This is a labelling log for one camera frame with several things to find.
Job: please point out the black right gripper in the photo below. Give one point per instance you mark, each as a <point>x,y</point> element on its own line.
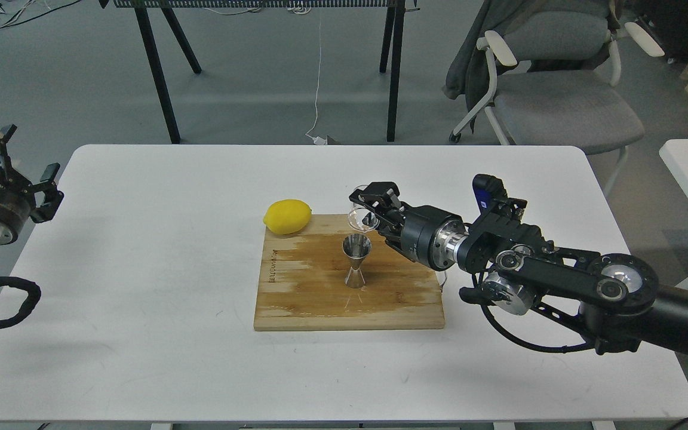
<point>422,234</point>

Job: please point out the wooden cutting board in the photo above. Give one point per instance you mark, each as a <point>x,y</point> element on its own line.
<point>302,284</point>

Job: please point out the steel double jigger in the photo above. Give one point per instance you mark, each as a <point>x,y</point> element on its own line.
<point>356,247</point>

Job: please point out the black frame table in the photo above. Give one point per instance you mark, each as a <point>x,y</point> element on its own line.
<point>259,51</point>

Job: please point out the yellow lemon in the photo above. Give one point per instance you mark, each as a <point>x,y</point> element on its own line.
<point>287,216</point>

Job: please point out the clear glass cup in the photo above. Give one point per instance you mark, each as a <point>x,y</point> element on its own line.
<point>362,219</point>

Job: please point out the grey office chair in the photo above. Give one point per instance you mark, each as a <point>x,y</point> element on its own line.
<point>552,81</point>

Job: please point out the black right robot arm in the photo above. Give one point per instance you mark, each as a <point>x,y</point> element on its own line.
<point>613,301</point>

